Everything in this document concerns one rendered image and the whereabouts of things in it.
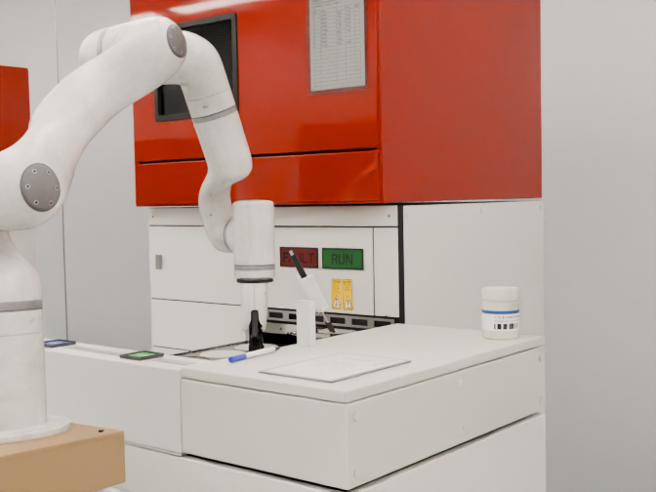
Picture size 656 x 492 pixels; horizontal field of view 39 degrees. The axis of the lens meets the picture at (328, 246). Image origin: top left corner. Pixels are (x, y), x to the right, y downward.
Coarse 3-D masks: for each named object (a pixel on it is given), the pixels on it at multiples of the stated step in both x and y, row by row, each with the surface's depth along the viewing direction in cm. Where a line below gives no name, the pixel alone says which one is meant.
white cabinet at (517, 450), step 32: (544, 416) 181; (128, 448) 164; (480, 448) 162; (512, 448) 171; (544, 448) 181; (128, 480) 164; (160, 480) 159; (192, 480) 154; (224, 480) 149; (256, 480) 144; (288, 480) 141; (384, 480) 140; (416, 480) 147; (448, 480) 154; (480, 480) 162; (512, 480) 171; (544, 480) 181
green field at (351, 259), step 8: (328, 256) 213; (336, 256) 212; (344, 256) 210; (352, 256) 209; (360, 256) 207; (328, 264) 213; (336, 264) 212; (344, 264) 210; (352, 264) 209; (360, 264) 208
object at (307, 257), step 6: (282, 252) 222; (288, 252) 221; (294, 252) 220; (300, 252) 219; (306, 252) 217; (312, 252) 216; (282, 258) 222; (288, 258) 221; (300, 258) 219; (306, 258) 218; (312, 258) 216; (282, 264) 222; (288, 264) 221; (306, 264) 218; (312, 264) 216
